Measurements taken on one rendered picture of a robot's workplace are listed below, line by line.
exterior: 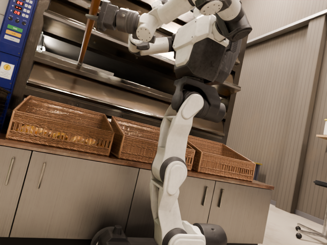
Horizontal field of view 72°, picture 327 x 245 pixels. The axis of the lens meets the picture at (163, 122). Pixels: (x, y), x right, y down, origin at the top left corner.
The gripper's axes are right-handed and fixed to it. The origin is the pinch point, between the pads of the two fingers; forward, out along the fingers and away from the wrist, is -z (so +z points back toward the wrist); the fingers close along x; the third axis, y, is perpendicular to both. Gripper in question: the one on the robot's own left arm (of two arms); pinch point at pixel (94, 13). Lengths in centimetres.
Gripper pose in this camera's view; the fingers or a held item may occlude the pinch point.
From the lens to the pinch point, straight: 107.2
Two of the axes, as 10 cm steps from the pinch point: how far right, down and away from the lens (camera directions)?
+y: 0.4, 0.7, 10.0
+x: -2.6, 9.6, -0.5
